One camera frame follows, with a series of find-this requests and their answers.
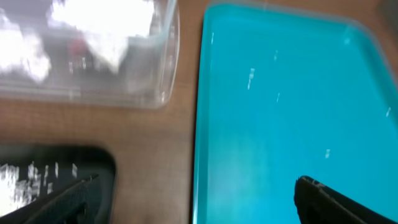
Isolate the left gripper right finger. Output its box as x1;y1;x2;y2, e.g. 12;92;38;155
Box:
294;175;397;224

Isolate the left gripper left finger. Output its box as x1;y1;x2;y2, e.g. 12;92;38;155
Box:
1;174;102;224

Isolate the small white napkin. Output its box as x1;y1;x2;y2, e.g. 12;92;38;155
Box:
1;11;52;83

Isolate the large white napkin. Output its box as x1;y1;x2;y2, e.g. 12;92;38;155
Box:
47;0;155;73

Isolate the clear plastic waste bin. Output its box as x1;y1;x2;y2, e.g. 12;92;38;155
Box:
1;0;180;108

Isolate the black rectangular tray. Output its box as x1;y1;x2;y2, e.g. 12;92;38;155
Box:
1;143;116;223

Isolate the pile of white rice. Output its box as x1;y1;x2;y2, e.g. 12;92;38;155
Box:
1;162;61;217

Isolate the teal plastic serving tray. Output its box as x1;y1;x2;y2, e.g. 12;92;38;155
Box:
192;1;397;223

